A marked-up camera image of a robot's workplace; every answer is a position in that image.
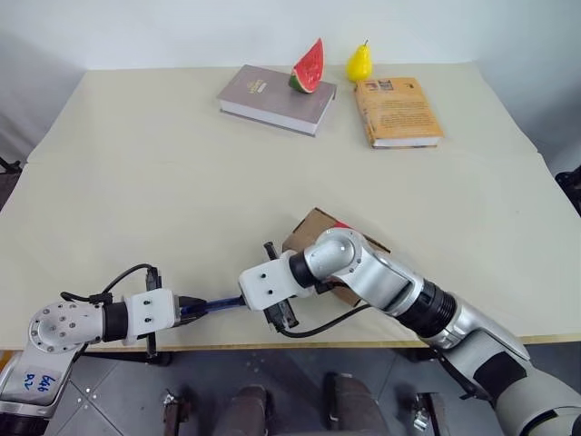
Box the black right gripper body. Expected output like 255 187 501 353
262 242 300 332

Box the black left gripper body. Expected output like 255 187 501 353
144 267 185 360

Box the blue cutter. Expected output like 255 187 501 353
181 295 247 319

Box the brown cardboard box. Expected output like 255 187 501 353
281 207 392 308

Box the dark rounded shape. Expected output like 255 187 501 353
322 372 380 436
224 384 273 436

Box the grey hardcover book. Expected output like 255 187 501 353
216 64 339 138

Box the orange paperback book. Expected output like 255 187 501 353
353 76 446 150

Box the watermelon slice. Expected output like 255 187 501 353
289 37 326 95

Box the yellow pear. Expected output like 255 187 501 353
346 39 374 84

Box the black equipment piece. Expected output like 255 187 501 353
554 165 581 201

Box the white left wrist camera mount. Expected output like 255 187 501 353
121 288 176 342

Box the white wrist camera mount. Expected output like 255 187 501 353
121 288 176 342
239 257 315 312

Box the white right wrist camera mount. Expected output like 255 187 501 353
239 257 315 312

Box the black table frame bar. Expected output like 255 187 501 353
74 345 441 364

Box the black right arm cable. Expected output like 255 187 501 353
276 302 373 340

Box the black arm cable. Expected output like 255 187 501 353
276 302 373 340
60 263 153 304

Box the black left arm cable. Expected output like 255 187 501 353
60 263 153 304

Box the metal clamp bracket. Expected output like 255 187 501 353
410 391 448 436
162 386 194 436

